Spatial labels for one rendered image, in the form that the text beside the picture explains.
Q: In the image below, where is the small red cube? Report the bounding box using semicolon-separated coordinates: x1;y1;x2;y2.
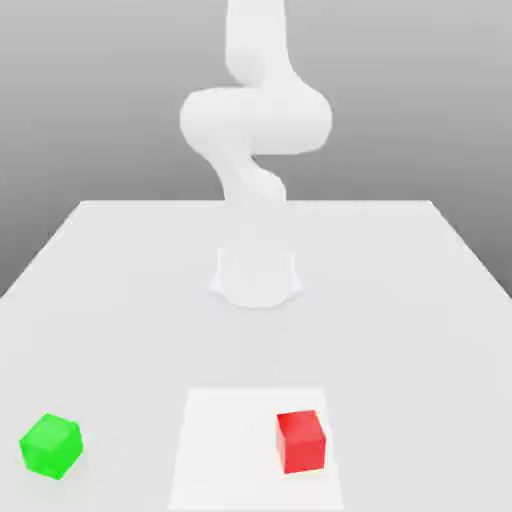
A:
275;408;328;476

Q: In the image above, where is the small green cube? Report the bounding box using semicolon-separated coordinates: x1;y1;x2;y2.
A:
18;412;85;482

